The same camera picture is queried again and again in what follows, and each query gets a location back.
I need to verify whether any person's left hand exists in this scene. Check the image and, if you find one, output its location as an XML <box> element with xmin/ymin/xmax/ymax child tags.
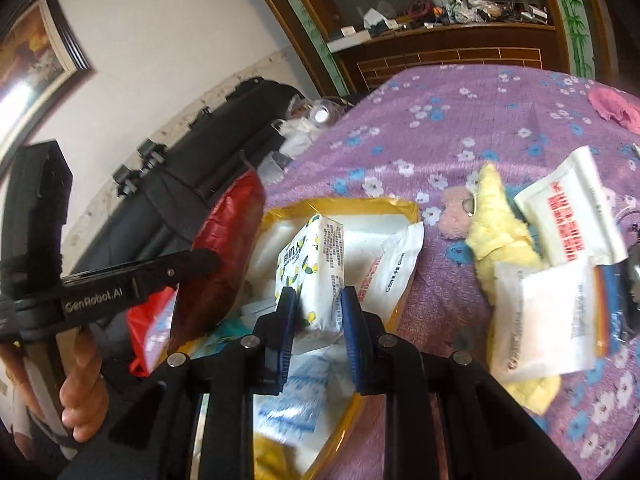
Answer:
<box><xmin>59</xmin><ymin>327</ymin><xmax>110</xmax><ymax>443</ymax></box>

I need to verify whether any white packet blue green print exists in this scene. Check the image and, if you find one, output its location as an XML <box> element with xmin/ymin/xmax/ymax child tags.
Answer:
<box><xmin>252</xmin><ymin>347</ymin><xmax>358</xmax><ymax>448</ymax></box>

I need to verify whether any pink plush toy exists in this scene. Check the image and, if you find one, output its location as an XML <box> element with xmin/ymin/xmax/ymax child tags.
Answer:
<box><xmin>439</xmin><ymin>185</ymin><xmax>483</xmax><ymax>240</ymax></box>

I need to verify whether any black bag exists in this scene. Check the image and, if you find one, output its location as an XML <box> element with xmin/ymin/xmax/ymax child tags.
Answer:
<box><xmin>60</xmin><ymin>76</ymin><xmax>308</xmax><ymax>281</ymax></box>

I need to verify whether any wooden cabinet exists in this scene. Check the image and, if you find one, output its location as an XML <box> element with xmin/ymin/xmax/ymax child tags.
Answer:
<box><xmin>240</xmin><ymin>0</ymin><xmax>621</xmax><ymax>106</ymax></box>

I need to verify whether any white flat box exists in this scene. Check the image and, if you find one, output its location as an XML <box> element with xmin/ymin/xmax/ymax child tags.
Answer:
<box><xmin>327</xmin><ymin>27</ymin><xmax>373</xmax><ymax>53</ymax></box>

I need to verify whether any clear plastic bag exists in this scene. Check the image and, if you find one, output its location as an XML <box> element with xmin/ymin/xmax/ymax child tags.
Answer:
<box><xmin>272</xmin><ymin>97</ymin><xmax>351</xmax><ymax>161</ymax></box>

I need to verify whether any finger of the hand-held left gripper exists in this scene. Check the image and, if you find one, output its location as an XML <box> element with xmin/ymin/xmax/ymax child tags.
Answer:
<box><xmin>134</xmin><ymin>249</ymin><xmax>223</xmax><ymax>292</ymax></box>

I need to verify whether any lemon print tissue pack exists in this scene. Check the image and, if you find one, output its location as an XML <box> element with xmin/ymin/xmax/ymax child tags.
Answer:
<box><xmin>275</xmin><ymin>214</ymin><xmax>346</xmax><ymax>356</ymax></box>

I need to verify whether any teal tissue packet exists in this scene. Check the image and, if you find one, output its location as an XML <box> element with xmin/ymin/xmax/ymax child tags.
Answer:
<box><xmin>197</xmin><ymin>317</ymin><xmax>256</xmax><ymax>348</ymax></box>

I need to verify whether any yellow packet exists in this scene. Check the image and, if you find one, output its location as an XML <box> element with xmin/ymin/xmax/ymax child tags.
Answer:
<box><xmin>255</xmin><ymin>435</ymin><xmax>306</xmax><ymax>480</ymax></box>

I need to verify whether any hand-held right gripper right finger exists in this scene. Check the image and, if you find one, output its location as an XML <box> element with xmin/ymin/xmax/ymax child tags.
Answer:
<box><xmin>340</xmin><ymin>286</ymin><xmax>581</xmax><ymax>480</ymax></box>

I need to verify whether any white packet red print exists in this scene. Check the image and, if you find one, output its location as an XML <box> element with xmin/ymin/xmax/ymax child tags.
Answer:
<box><xmin>514</xmin><ymin>146</ymin><xmax>628</xmax><ymax>267</ymax></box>

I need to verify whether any yellow-edged white foam box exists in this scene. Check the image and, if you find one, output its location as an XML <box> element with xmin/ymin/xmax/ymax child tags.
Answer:
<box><xmin>165</xmin><ymin>197</ymin><xmax>421</xmax><ymax>480</ymax></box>

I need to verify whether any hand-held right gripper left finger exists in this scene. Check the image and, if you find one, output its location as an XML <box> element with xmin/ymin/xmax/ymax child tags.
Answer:
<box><xmin>107</xmin><ymin>287</ymin><xmax>301</xmax><ymax>480</ymax></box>

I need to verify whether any white packet grey print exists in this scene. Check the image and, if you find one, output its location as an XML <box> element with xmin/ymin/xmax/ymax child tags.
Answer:
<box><xmin>357</xmin><ymin>221</ymin><xmax>426</xmax><ymax>311</ymax></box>

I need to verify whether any red white plastic packet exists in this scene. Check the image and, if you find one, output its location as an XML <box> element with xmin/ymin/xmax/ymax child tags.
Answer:
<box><xmin>126</xmin><ymin>287</ymin><xmax>178</xmax><ymax>378</ymax></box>

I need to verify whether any red padded pouch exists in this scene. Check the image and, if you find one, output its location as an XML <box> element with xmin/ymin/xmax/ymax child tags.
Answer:
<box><xmin>167</xmin><ymin>170</ymin><xmax>268</xmax><ymax>356</ymax></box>

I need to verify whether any shelf clutter pile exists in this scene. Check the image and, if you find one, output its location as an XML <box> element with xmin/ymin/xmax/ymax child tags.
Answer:
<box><xmin>360</xmin><ymin>0</ymin><xmax>551</xmax><ymax>28</ymax></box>

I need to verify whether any pink cloth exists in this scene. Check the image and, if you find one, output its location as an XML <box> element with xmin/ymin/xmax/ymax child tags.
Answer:
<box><xmin>587</xmin><ymin>86</ymin><xmax>640</xmax><ymax>136</ymax></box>

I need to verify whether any framed picture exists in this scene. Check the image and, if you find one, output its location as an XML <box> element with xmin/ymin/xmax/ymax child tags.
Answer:
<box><xmin>0</xmin><ymin>0</ymin><xmax>93</xmax><ymax>181</ymax></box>

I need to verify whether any blue orange packet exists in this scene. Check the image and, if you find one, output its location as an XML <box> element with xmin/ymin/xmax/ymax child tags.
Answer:
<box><xmin>592</xmin><ymin>260</ymin><xmax>626</xmax><ymax>358</ymax></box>

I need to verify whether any plain white packet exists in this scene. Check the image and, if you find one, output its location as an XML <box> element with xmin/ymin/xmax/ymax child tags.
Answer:
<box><xmin>487</xmin><ymin>255</ymin><xmax>608</xmax><ymax>386</ymax></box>

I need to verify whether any yellow plush cloth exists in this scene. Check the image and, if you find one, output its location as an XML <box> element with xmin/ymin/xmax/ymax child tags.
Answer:
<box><xmin>465</xmin><ymin>162</ymin><xmax>563</xmax><ymax>416</ymax></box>

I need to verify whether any purple floral tablecloth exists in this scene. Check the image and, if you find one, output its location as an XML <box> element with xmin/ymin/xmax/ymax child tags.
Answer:
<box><xmin>260</xmin><ymin>62</ymin><xmax>640</xmax><ymax>480</ymax></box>

